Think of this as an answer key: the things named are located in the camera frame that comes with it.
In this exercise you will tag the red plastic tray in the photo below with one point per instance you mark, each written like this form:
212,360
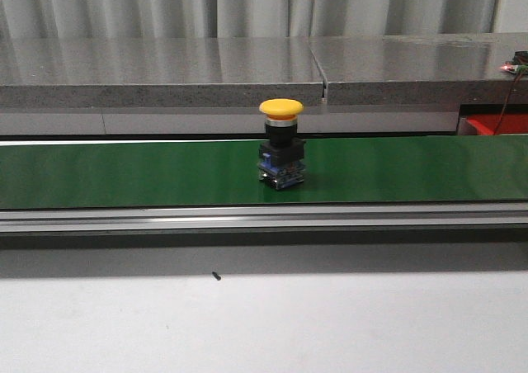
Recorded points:
496,125

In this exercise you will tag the aluminium conveyor frame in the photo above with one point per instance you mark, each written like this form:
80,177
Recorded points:
264,217

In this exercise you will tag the white pleated curtain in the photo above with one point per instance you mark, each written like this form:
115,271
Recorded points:
256,18

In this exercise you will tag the green conveyor belt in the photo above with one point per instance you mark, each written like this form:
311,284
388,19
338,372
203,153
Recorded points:
378,170

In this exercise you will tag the grey stone countertop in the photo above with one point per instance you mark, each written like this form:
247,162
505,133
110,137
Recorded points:
237,72

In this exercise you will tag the small circuit board red LED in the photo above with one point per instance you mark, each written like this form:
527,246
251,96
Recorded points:
513,68

